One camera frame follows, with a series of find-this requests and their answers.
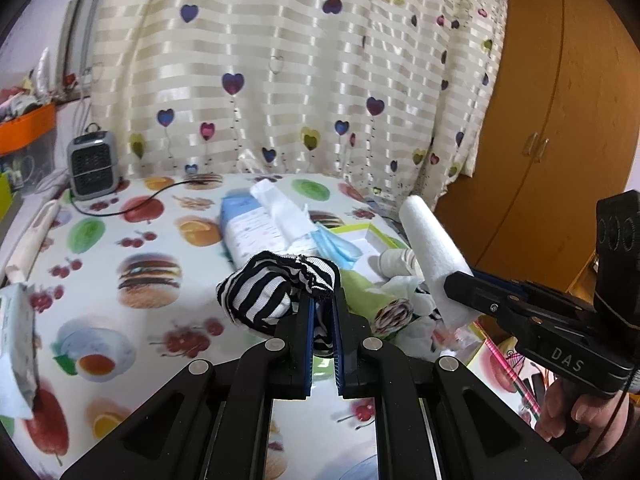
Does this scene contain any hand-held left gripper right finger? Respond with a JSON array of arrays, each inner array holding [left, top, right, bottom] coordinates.
[[331, 285, 581, 480]]

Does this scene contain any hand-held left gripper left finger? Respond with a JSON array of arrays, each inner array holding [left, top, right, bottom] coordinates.
[[60, 292, 317, 480]]

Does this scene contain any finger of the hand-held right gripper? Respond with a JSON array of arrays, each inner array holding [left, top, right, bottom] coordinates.
[[444, 271, 551, 331], [472, 269, 596, 311]]

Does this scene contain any plain green cloth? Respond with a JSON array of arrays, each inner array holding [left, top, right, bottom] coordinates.
[[342, 270, 401, 326]]

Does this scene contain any red white snack packet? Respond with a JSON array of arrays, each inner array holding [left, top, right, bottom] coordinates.
[[432, 325, 473, 361]]

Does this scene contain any large striped sock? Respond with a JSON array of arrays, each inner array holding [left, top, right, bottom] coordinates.
[[216, 252, 342, 358]]

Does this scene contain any white towel roll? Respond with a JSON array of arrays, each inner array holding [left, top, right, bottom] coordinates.
[[398, 195, 476, 333]]

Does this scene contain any white sock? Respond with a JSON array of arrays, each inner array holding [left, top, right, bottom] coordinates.
[[377, 247, 423, 281]]

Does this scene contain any person's right hand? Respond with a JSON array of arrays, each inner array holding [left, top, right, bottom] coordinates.
[[535, 379, 636, 461]]

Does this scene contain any blue white tissue pack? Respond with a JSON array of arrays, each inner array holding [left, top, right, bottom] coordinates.
[[220, 180, 321, 261]]

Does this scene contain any wooden wardrobe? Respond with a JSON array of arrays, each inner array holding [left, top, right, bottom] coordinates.
[[432, 0, 640, 291]]

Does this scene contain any grey space heater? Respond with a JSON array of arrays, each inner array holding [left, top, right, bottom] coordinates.
[[66, 122, 120, 198]]

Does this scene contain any wet wipes pack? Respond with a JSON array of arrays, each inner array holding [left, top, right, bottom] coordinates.
[[0, 282, 41, 421]]

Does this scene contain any white rolled sheet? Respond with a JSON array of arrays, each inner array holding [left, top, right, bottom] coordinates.
[[4, 199, 61, 283]]

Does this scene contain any heart print striped curtain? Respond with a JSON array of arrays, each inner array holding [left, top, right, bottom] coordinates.
[[65, 0, 508, 201]]

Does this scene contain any orange lid storage box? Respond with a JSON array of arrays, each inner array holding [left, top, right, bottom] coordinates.
[[0, 102, 57, 181]]

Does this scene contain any silver foil bag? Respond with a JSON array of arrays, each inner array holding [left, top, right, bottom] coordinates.
[[34, 47, 51, 93]]

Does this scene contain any window frame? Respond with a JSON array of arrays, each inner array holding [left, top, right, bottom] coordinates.
[[55, 0, 108, 101]]

